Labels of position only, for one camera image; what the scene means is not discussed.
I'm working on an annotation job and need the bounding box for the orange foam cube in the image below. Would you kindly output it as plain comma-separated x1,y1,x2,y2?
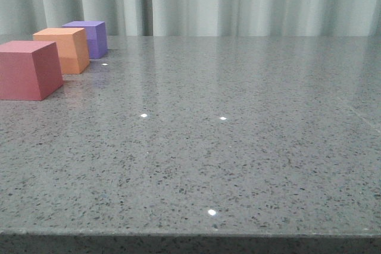
33,27,90,74

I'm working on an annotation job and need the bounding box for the pale green curtain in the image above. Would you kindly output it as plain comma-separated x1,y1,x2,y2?
1,0,380,36

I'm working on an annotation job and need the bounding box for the purple foam cube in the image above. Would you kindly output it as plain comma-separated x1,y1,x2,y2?
62,21,108,59

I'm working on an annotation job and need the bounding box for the red foam cube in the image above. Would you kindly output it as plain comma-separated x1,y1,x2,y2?
1,40,63,101

